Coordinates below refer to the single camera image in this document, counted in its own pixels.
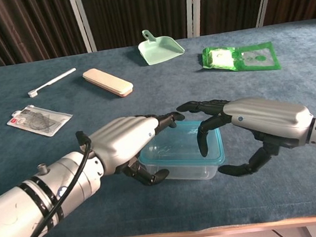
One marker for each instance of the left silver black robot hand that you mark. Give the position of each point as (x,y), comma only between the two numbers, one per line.
(123,139)

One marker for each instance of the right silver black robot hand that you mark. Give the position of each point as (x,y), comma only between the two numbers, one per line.
(274,123)

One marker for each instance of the blue plastic container lid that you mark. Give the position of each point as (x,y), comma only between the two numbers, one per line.
(178,147)

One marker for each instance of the clear plastic storage container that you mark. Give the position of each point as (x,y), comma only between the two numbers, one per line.
(192,173)

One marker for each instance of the beige toothbrush case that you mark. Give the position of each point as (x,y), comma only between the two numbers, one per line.
(106,81)

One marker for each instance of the green wet wipes pack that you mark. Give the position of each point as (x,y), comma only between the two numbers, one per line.
(256,58)

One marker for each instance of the clear ruler set pouch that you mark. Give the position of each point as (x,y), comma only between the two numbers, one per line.
(38,121)

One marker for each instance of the blue velvet table cloth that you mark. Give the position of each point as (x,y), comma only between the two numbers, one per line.
(184,206)

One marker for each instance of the white toothbrush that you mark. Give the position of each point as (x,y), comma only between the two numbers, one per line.
(52,81)

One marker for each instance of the mint green plastic dustpan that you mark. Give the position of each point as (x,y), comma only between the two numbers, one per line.
(162,51)

